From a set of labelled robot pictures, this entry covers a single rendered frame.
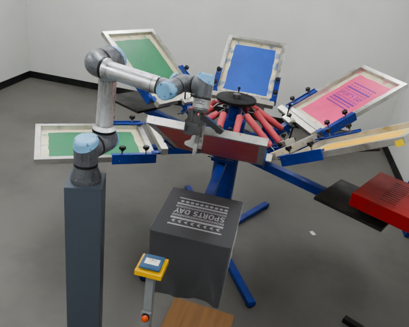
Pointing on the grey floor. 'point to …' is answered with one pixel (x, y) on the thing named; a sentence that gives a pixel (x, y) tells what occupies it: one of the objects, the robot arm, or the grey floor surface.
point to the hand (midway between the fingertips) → (197, 154)
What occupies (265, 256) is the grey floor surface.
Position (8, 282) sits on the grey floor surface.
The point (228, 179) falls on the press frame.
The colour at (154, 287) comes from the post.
